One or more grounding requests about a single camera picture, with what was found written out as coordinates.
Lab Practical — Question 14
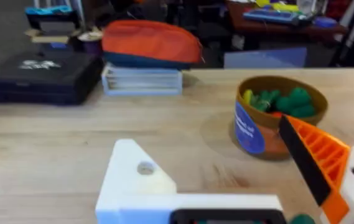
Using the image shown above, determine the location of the left gripper right finger orange wedge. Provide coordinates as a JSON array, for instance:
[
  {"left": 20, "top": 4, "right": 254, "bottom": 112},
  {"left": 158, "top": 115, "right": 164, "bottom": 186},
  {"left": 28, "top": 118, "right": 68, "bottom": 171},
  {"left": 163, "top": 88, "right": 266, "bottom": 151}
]
[{"left": 277, "top": 114, "right": 354, "bottom": 224}]

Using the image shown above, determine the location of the left gripper left finger white block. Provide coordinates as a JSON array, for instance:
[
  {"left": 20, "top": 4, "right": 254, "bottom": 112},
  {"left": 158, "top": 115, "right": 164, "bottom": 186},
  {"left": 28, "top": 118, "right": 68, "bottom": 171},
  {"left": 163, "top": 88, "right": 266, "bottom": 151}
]
[{"left": 95, "top": 138, "right": 178, "bottom": 224}]

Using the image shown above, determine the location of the green round toy vegetable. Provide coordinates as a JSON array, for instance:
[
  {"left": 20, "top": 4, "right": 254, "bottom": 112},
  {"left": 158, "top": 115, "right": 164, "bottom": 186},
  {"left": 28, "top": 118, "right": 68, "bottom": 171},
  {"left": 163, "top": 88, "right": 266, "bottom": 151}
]
[{"left": 289, "top": 213, "right": 316, "bottom": 224}]

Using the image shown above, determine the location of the brown toy tub blue label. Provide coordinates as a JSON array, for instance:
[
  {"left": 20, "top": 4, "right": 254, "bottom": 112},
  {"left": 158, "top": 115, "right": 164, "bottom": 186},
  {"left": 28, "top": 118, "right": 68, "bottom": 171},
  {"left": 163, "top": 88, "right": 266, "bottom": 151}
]
[{"left": 233, "top": 75, "right": 329, "bottom": 161}]

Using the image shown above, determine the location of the clear plastic drawer box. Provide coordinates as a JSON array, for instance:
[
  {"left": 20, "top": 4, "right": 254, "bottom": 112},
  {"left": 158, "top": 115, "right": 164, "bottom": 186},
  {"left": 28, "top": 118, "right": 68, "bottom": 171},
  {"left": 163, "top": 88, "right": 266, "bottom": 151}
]
[{"left": 101, "top": 63, "right": 184, "bottom": 96}]

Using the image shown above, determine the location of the pale blue flat panel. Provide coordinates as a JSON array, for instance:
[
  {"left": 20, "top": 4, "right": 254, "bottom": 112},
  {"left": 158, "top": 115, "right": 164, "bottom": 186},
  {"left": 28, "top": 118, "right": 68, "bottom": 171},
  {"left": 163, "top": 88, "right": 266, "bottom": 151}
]
[{"left": 223, "top": 47, "right": 308, "bottom": 69}]

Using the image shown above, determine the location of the orange and navy zip pouch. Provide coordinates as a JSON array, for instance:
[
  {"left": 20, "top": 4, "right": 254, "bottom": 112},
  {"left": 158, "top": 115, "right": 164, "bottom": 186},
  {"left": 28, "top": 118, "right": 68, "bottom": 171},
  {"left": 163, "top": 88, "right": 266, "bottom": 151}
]
[{"left": 101, "top": 19, "right": 204, "bottom": 70}]

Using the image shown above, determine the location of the black hard case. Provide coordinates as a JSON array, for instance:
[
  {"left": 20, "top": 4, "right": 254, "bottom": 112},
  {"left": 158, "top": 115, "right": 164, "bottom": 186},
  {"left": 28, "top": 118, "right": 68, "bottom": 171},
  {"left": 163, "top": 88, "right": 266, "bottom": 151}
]
[{"left": 0, "top": 49, "right": 104, "bottom": 106}]

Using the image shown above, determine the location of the purple tape roll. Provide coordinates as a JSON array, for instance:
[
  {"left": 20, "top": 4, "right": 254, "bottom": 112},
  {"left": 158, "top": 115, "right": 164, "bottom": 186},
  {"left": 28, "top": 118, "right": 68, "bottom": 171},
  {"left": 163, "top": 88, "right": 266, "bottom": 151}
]
[{"left": 77, "top": 30, "right": 103, "bottom": 55}]

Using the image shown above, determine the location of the dark wooden desk with clutter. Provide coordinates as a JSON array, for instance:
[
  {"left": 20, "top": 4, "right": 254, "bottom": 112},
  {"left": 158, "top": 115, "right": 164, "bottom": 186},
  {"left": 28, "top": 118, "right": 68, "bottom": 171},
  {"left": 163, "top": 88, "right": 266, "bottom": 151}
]
[{"left": 226, "top": 0, "right": 349, "bottom": 48}]

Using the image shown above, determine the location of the black box with blue cloth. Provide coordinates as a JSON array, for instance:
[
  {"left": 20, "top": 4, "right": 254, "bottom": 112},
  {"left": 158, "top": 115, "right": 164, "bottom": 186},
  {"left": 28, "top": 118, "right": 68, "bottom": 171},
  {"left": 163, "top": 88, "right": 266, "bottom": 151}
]
[{"left": 24, "top": 5, "right": 81, "bottom": 35}]

